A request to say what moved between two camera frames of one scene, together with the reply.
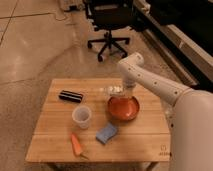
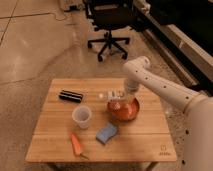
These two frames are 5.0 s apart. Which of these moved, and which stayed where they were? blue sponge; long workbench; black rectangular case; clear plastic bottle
Moved: clear plastic bottle
Stayed: blue sponge; long workbench; black rectangular case
